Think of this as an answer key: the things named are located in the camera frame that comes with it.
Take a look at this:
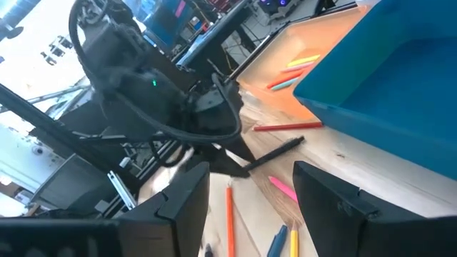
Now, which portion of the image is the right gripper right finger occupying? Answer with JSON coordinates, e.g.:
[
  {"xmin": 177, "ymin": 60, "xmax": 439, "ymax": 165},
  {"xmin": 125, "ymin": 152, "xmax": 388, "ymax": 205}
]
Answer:
[{"xmin": 292, "ymin": 160, "xmax": 426, "ymax": 257}]

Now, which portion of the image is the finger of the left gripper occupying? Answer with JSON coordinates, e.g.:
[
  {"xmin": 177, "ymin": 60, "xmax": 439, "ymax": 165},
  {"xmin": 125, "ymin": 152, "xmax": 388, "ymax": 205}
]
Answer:
[
  {"xmin": 209, "ymin": 147, "xmax": 251, "ymax": 179},
  {"xmin": 227, "ymin": 136, "xmax": 257, "ymax": 164}
]

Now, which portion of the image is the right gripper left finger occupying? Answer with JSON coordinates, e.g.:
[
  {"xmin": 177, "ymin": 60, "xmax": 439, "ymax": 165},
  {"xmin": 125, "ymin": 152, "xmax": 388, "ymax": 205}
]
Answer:
[{"xmin": 117, "ymin": 161, "xmax": 211, "ymax": 257}]

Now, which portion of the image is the black marker pen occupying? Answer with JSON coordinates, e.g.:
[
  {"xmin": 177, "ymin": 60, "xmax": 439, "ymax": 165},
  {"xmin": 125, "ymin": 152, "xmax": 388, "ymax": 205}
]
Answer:
[{"xmin": 243, "ymin": 136, "xmax": 306, "ymax": 171}]

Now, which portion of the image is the yellow colored pencil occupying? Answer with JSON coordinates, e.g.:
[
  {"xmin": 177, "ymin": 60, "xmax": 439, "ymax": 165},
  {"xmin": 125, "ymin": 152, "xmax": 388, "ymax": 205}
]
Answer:
[{"xmin": 289, "ymin": 221, "xmax": 299, "ymax": 257}]

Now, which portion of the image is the red colored pencil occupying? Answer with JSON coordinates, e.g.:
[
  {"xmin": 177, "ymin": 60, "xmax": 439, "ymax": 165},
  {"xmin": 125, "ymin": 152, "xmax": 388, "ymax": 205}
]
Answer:
[{"xmin": 252, "ymin": 121, "xmax": 324, "ymax": 133}]

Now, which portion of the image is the orange colored pencil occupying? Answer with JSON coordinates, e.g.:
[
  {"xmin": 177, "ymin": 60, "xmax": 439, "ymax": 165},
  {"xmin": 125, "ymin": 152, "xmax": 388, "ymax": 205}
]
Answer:
[{"xmin": 225, "ymin": 183, "xmax": 236, "ymax": 257}]

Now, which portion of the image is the pink colored pencil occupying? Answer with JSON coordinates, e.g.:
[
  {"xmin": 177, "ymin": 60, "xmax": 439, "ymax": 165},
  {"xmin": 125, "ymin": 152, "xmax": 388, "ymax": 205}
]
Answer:
[{"xmin": 267, "ymin": 175, "xmax": 299, "ymax": 204}]

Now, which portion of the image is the blue ballpoint pen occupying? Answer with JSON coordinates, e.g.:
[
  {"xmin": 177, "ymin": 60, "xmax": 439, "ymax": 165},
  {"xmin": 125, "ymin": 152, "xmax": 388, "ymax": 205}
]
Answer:
[{"xmin": 266, "ymin": 223, "xmax": 288, "ymax": 257}]

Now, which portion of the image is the orange highlighter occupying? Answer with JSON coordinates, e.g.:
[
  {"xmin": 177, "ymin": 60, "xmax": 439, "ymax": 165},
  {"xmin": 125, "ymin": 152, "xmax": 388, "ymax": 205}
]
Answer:
[{"xmin": 266, "ymin": 69, "xmax": 304, "ymax": 90}]

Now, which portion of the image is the teal pen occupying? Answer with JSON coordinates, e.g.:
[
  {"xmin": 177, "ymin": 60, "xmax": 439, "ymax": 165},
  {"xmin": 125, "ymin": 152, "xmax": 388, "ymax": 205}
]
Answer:
[{"xmin": 270, "ymin": 76, "xmax": 301, "ymax": 92}]

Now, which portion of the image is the pink pen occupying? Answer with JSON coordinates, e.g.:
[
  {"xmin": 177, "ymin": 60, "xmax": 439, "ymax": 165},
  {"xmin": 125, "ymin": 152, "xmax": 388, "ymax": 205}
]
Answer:
[{"xmin": 280, "ymin": 61, "xmax": 315, "ymax": 74}]

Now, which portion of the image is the yellow highlighter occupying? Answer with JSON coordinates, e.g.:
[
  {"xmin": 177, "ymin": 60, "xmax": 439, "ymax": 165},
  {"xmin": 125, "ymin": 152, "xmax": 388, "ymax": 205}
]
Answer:
[{"xmin": 286, "ymin": 54, "xmax": 321, "ymax": 68}]

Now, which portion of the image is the computer monitor with blue screen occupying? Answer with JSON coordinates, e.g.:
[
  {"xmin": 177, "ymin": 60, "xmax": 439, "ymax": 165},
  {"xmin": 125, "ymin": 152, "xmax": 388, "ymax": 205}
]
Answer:
[{"xmin": 141, "ymin": 0, "xmax": 196, "ymax": 49}]

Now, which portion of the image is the black computer with lights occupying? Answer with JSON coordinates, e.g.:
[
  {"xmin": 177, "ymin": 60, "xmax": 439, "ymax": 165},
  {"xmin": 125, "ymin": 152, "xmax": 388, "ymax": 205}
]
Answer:
[{"xmin": 256, "ymin": 0, "xmax": 299, "ymax": 17}]

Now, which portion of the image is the translucent orange plastic tray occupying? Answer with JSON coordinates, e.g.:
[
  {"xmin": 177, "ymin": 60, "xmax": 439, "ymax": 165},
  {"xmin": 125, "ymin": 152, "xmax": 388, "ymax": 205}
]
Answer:
[{"xmin": 235, "ymin": 5, "xmax": 371, "ymax": 122}]

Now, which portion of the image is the blue plastic tray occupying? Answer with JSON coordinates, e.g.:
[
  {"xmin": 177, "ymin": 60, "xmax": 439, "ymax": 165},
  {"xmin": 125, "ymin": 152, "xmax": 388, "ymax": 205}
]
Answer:
[{"xmin": 292, "ymin": 0, "xmax": 457, "ymax": 181}]

